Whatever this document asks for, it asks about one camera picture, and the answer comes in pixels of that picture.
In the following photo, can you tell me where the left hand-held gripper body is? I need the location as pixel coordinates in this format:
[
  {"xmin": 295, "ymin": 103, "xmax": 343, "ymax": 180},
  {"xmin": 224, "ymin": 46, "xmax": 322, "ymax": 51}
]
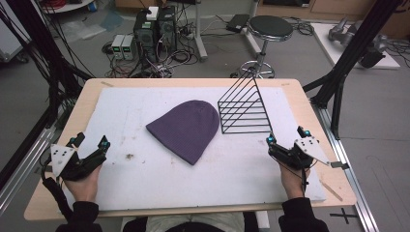
[{"xmin": 50, "ymin": 143, "xmax": 107, "ymax": 182}]

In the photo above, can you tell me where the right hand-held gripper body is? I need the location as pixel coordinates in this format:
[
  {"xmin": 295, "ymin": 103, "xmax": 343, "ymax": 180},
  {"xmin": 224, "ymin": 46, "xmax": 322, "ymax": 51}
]
[{"xmin": 268, "ymin": 135, "xmax": 351, "ymax": 171}]

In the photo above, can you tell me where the person's left hand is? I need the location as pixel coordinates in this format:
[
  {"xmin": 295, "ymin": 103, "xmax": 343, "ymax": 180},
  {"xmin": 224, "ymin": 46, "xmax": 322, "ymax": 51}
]
[{"xmin": 63, "ymin": 163, "xmax": 103, "ymax": 204}]

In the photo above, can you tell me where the person's right hand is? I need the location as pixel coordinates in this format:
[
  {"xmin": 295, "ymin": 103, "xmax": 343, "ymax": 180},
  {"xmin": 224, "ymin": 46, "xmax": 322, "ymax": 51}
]
[{"xmin": 278, "ymin": 161, "xmax": 312, "ymax": 200}]

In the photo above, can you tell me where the thin wooden stick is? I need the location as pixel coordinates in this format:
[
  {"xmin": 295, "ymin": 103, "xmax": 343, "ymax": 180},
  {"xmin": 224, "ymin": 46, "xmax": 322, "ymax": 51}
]
[{"xmin": 319, "ymin": 179, "xmax": 344, "ymax": 203}]

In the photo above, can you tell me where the white foam mat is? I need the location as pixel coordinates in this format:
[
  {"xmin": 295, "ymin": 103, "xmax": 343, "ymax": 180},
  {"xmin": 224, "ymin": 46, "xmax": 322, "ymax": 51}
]
[{"xmin": 60, "ymin": 85, "xmax": 327, "ymax": 213}]

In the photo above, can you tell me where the purple knitted beanie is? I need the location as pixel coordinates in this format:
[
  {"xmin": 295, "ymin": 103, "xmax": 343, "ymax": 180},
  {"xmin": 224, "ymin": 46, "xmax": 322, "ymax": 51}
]
[{"xmin": 145, "ymin": 99, "xmax": 221, "ymax": 166}]

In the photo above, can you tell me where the white floor board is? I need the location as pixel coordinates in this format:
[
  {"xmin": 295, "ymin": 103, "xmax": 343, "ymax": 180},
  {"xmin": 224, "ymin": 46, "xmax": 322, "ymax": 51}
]
[{"xmin": 310, "ymin": 21, "xmax": 401, "ymax": 71}]

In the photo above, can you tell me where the grey power supply unit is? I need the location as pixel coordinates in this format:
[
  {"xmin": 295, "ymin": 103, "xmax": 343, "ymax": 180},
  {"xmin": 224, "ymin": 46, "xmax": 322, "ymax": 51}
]
[
  {"xmin": 121, "ymin": 34, "xmax": 137, "ymax": 61},
  {"xmin": 110, "ymin": 34, "xmax": 126, "ymax": 61}
]

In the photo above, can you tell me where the grey metal table leg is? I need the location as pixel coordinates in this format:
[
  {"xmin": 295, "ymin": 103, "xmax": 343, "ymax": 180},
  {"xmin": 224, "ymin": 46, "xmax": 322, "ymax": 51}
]
[
  {"xmin": 242, "ymin": 0, "xmax": 263, "ymax": 57},
  {"xmin": 192, "ymin": 0, "xmax": 209, "ymax": 63}
]

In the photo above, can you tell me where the clear plastic sheet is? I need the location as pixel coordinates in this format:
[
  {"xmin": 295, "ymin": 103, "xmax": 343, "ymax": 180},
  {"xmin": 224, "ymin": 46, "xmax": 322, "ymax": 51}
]
[{"xmin": 59, "ymin": 11, "xmax": 125, "ymax": 43}]

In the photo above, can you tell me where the black round stool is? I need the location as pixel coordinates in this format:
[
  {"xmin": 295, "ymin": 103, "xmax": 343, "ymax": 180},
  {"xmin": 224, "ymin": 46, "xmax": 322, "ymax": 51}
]
[{"xmin": 238, "ymin": 14, "xmax": 295, "ymax": 79}]

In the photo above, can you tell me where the person's torso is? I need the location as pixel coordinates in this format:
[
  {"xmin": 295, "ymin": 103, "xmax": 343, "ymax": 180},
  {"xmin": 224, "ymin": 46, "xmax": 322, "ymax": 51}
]
[{"xmin": 122, "ymin": 212, "xmax": 259, "ymax": 232}]

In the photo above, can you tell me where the black computer tower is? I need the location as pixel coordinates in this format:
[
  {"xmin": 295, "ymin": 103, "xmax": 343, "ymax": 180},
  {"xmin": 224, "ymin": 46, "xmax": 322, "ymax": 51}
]
[
  {"xmin": 132, "ymin": 10, "xmax": 160, "ymax": 64},
  {"xmin": 157, "ymin": 6, "xmax": 179, "ymax": 55}
]

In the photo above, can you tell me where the black flat box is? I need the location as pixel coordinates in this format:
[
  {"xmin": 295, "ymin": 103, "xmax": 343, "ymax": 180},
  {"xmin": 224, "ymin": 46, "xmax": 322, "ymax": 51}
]
[{"xmin": 225, "ymin": 13, "xmax": 251, "ymax": 34}]

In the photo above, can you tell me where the white cabinet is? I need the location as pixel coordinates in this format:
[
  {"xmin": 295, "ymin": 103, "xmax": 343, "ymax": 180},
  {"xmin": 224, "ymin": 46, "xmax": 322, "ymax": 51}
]
[{"xmin": 0, "ymin": 0, "xmax": 33, "ymax": 64}]

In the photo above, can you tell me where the white round table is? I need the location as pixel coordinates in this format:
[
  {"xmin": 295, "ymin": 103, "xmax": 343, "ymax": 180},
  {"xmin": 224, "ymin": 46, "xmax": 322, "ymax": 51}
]
[{"xmin": 40, "ymin": 0, "xmax": 96, "ymax": 15}]

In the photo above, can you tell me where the white box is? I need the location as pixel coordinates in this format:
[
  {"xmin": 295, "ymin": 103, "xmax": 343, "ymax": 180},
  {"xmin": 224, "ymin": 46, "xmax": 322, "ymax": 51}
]
[{"xmin": 145, "ymin": 6, "xmax": 160, "ymax": 21}]

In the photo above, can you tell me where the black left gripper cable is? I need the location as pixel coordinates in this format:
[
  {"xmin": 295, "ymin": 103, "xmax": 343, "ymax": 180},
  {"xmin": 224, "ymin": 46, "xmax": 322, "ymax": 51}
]
[{"xmin": 39, "ymin": 154, "xmax": 75, "ymax": 223}]

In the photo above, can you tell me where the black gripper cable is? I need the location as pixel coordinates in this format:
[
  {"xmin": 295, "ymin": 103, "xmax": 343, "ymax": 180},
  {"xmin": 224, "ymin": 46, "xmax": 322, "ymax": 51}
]
[
  {"xmin": 299, "ymin": 162, "xmax": 318, "ymax": 198},
  {"xmin": 39, "ymin": 154, "xmax": 75, "ymax": 223}
]

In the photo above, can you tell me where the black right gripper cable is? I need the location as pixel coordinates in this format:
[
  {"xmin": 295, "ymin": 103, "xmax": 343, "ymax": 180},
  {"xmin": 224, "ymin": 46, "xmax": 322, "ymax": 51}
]
[{"xmin": 299, "ymin": 162, "xmax": 318, "ymax": 198}]

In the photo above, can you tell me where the black wire rack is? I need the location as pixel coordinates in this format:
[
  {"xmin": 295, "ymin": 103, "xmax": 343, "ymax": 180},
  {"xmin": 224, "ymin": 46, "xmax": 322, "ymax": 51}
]
[{"xmin": 217, "ymin": 68, "xmax": 275, "ymax": 135}]

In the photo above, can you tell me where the aluminium rail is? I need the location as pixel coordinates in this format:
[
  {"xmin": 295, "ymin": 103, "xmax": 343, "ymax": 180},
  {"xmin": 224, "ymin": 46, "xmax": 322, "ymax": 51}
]
[
  {"xmin": 310, "ymin": 100, "xmax": 381, "ymax": 232},
  {"xmin": 0, "ymin": 125, "xmax": 57, "ymax": 216}
]

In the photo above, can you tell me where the black metal frame post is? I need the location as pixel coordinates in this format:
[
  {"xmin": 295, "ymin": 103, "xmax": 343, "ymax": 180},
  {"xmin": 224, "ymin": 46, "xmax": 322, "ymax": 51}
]
[
  {"xmin": 302, "ymin": 0, "xmax": 405, "ymax": 141},
  {"xmin": 0, "ymin": 0, "xmax": 95, "ymax": 191}
]

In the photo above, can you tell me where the tangle of floor cables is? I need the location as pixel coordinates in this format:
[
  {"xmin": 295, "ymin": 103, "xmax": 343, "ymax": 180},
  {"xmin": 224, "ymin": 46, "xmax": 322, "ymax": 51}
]
[{"xmin": 101, "ymin": 18, "xmax": 202, "ymax": 79}]

